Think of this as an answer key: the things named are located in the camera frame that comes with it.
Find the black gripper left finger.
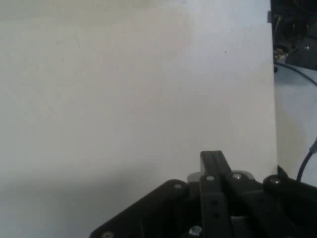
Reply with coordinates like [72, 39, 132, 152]
[88, 150, 233, 238]

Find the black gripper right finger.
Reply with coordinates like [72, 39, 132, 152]
[212, 150, 317, 238]

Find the black cable with grey plug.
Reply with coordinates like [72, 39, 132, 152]
[296, 135, 317, 182]

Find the thin black curved cable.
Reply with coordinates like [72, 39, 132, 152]
[273, 61, 317, 87]

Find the dark equipment with wires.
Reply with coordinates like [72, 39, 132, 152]
[267, 0, 317, 70]

